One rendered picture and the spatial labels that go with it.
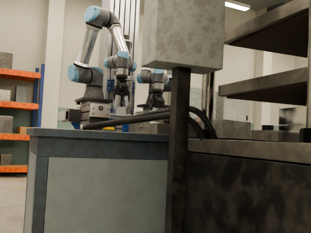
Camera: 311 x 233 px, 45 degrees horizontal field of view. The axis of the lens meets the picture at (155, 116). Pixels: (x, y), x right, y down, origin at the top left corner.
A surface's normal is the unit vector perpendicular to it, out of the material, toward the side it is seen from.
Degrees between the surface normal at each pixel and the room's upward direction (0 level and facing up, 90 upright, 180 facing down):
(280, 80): 90
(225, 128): 90
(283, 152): 90
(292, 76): 90
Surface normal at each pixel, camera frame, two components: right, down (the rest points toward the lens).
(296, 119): -0.93, -0.07
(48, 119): 0.48, -0.03
